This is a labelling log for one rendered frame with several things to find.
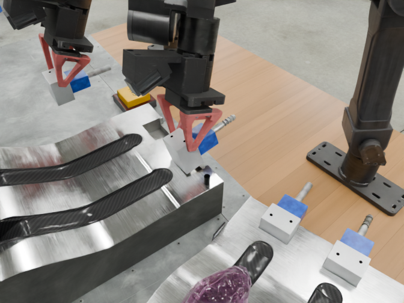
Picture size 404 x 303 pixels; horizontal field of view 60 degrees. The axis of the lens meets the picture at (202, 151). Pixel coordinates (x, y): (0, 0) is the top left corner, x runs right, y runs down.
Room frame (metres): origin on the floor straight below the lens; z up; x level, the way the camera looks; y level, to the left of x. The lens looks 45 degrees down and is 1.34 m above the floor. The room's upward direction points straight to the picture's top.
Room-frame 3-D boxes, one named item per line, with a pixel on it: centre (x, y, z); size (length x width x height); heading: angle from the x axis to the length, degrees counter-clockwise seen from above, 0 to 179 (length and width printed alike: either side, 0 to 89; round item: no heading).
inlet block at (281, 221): (0.34, -0.15, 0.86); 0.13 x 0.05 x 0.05; 142
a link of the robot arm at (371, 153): (0.46, -0.30, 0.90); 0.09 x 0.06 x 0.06; 176
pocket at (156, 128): (0.51, 0.08, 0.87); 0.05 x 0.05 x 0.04; 35
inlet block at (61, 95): (0.62, 0.25, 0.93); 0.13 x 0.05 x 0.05; 125
